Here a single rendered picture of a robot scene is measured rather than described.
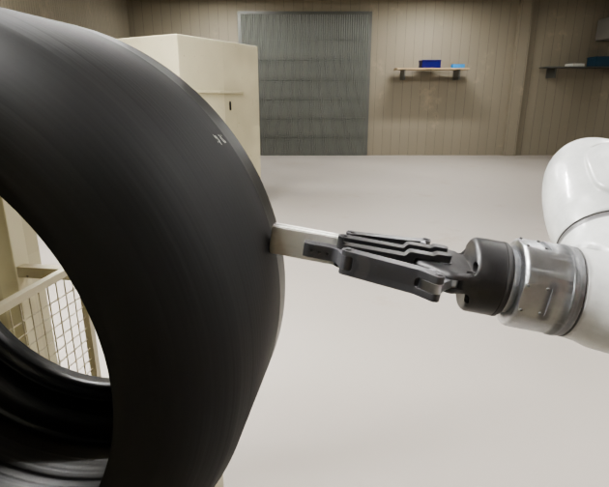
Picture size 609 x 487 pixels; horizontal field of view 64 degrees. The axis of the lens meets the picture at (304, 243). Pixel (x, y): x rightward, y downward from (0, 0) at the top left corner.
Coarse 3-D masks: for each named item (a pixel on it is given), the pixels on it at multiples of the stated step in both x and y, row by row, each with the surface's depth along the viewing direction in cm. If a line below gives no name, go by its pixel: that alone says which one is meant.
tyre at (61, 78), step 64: (0, 64) 33; (64, 64) 35; (128, 64) 43; (0, 128) 32; (64, 128) 33; (128, 128) 35; (192, 128) 43; (0, 192) 33; (64, 192) 33; (128, 192) 34; (192, 192) 37; (256, 192) 51; (64, 256) 33; (128, 256) 34; (192, 256) 36; (256, 256) 45; (128, 320) 35; (192, 320) 36; (256, 320) 43; (0, 384) 72; (64, 384) 72; (128, 384) 36; (192, 384) 37; (256, 384) 46; (0, 448) 66; (64, 448) 69; (128, 448) 38; (192, 448) 39
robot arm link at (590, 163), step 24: (576, 144) 59; (600, 144) 56; (552, 168) 59; (576, 168) 55; (600, 168) 53; (552, 192) 57; (576, 192) 53; (600, 192) 51; (552, 216) 55; (576, 216) 52; (552, 240) 56
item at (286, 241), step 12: (276, 228) 49; (288, 228) 49; (276, 240) 50; (288, 240) 49; (300, 240) 49; (312, 240) 49; (324, 240) 49; (336, 240) 49; (276, 252) 50; (288, 252) 50; (300, 252) 50
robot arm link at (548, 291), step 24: (528, 240) 48; (528, 264) 44; (552, 264) 44; (576, 264) 44; (528, 288) 44; (552, 288) 44; (576, 288) 43; (504, 312) 48; (528, 312) 45; (552, 312) 44; (576, 312) 44
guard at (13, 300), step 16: (64, 272) 114; (32, 288) 103; (0, 304) 95; (16, 304) 99; (48, 304) 110; (64, 320) 116; (80, 320) 123; (64, 336) 116; (80, 336) 123; (48, 352) 110; (96, 352) 129; (80, 368) 124; (96, 368) 129
